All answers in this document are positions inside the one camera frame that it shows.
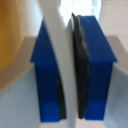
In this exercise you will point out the gripper left finger with blue pad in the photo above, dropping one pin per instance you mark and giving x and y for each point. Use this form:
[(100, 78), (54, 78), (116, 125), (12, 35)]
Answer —
[(43, 86)]

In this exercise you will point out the gripper right finger with blue pad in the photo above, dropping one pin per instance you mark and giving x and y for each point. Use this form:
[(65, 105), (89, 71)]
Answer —
[(98, 86)]

